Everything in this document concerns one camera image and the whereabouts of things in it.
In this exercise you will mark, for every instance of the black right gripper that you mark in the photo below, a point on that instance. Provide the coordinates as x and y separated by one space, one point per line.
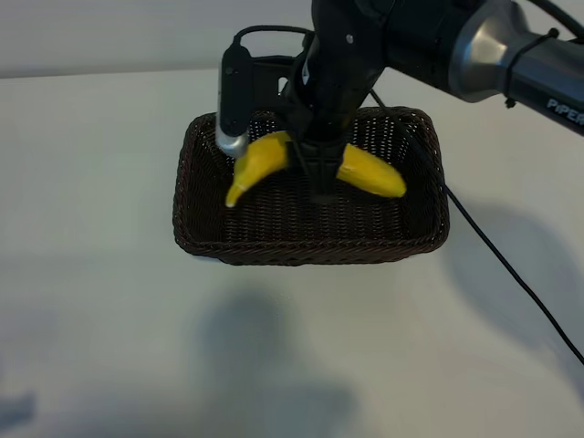
337 82

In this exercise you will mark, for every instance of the yellow banana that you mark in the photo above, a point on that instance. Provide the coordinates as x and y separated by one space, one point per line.
264 157

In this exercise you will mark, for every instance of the dark brown wicker basket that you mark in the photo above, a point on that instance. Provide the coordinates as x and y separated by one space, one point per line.
319 228

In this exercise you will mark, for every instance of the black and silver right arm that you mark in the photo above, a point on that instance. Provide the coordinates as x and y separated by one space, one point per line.
483 50

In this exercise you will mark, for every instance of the black right camera mount bracket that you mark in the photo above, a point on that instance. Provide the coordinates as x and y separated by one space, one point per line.
264 82

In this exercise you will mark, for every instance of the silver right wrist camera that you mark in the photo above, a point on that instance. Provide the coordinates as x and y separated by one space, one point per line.
232 114

